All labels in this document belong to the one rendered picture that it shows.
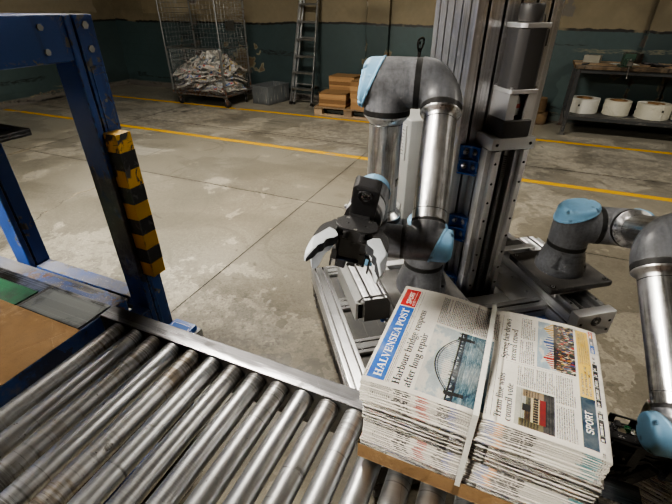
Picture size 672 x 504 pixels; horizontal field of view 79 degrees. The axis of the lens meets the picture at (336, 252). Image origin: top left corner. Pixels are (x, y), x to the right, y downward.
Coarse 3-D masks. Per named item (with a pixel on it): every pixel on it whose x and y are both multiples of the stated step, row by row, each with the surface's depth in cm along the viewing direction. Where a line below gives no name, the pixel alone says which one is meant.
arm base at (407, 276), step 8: (408, 264) 120; (400, 272) 125; (408, 272) 121; (416, 272) 119; (424, 272) 118; (432, 272) 118; (440, 272) 120; (400, 280) 124; (408, 280) 121; (416, 280) 119; (424, 280) 119; (432, 280) 119; (440, 280) 120; (400, 288) 124; (424, 288) 119; (432, 288) 120; (440, 288) 121
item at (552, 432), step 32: (512, 320) 81; (544, 320) 80; (512, 352) 73; (544, 352) 73; (576, 352) 73; (512, 384) 67; (544, 384) 67; (576, 384) 67; (512, 416) 62; (544, 416) 62; (576, 416) 62; (512, 448) 62; (544, 448) 60; (576, 448) 58; (608, 448) 58; (480, 480) 70; (512, 480) 66; (544, 480) 63; (576, 480) 60
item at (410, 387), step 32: (416, 288) 90; (416, 320) 80; (448, 320) 81; (384, 352) 73; (416, 352) 73; (448, 352) 73; (384, 384) 67; (416, 384) 67; (448, 384) 67; (384, 416) 71; (416, 416) 68; (448, 416) 64; (384, 448) 76; (416, 448) 72
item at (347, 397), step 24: (120, 312) 119; (144, 336) 113; (168, 336) 110; (192, 336) 110; (240, 360) 103; (264, 360) 103; (288, 384) 97; (312, 384) 96; (336, 384) 96; (312, 408) 97; (360, 408) 91
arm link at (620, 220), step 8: (608, 208) 124; (616, 208) 124; (624, 208) 123; (608, 216) 122; (616, 216) 120; (624, 216) 118; (632, 216) 116; (640, 216) 113; (648, 216) 110; (656, 216) 108; (608, 224) 121; (616, 224) 119; (624, 224) 117; (632, 224) 113; (640, 224) 109; (608, 232) 122; (616, 232) 119; (624, 232) 116; (632, 232) 112; (608, 240) 124; (616, 240) 120; (624, 240) 118; (632, 240) 113
